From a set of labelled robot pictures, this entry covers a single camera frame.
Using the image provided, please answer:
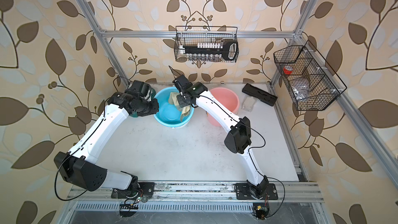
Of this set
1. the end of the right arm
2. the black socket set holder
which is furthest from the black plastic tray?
the end of the right arm

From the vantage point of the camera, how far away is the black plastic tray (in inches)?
43.3

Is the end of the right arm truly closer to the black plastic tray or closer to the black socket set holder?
the black socket set holder

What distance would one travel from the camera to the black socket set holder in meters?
0.82

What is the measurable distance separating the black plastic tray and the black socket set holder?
35 cm
